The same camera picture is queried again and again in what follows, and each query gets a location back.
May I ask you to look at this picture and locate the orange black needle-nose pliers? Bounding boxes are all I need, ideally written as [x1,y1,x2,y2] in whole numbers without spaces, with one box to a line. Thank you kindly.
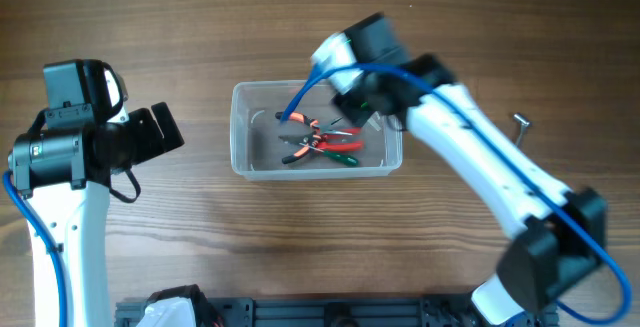
[278,112,353,164]

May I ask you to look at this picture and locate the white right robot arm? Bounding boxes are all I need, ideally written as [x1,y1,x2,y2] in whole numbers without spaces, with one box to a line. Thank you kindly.
[312,13,610,325]

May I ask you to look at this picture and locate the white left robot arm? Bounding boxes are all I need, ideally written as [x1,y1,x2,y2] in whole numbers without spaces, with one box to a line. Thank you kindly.
[3,102,184,326]

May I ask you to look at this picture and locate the clear plastic container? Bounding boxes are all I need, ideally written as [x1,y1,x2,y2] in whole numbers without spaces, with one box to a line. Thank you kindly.
[230,80,403,181]

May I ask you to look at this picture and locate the silver socket wrench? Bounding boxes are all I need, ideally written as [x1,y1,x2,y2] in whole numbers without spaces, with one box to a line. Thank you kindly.
[513,113,531,147]

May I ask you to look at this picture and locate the green handle screwdriver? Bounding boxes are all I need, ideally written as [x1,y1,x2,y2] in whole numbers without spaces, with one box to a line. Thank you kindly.
[306,144,359,167]

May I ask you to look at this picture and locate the red handle snips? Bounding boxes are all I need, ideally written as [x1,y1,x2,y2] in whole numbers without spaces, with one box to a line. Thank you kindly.
[279,128,365,153]

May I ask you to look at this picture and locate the black aluminium base frame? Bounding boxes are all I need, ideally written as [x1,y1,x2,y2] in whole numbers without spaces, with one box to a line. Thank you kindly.
[113,291,481,327]

